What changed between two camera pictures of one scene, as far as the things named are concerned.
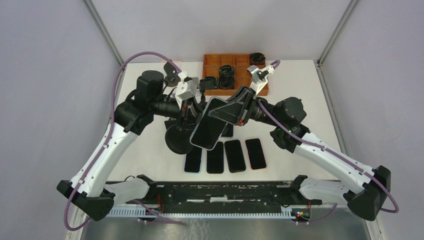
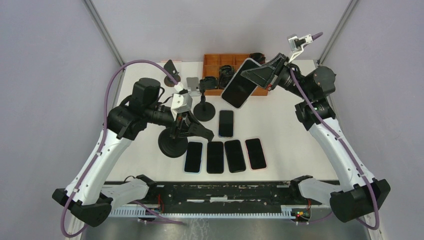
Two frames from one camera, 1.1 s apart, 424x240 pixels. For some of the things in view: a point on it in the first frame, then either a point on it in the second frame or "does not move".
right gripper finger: x=231 y=110 to x=263 y=74
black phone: x=215 y=159 does not move
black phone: x=235 y=156 does not move
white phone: x=256 y=154 does not move
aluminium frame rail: x=256 y=193 does not move
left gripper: x=190 y=114 to x=184 y=125
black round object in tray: x=257 y=58 does not move
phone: x=209 y=128 to x=238 y=89
